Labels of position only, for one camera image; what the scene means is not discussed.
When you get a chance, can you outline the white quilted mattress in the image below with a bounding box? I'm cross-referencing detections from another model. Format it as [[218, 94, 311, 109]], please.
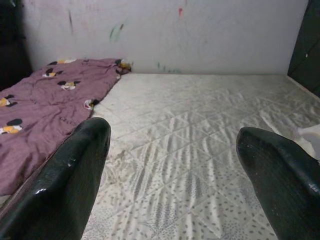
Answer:
[[0, 73, 320, 240]]

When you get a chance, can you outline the white pillow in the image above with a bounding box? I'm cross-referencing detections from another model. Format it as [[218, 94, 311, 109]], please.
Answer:
[[291, 124, 320, 162]]

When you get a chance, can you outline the dark tufted headboard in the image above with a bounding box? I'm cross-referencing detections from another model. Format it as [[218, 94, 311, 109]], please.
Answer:
[[287, 0, 320, 97]]

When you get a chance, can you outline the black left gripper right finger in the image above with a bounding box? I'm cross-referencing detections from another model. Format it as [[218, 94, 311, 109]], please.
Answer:
[[236, 126, 320, 240]]

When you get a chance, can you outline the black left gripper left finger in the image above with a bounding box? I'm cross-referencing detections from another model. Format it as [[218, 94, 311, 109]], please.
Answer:
[[0, 117, 112, 240]]

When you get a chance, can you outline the pink cartoon mouse blanket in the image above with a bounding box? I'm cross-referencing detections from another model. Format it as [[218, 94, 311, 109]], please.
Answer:
[[0, 57, 132, 196]]

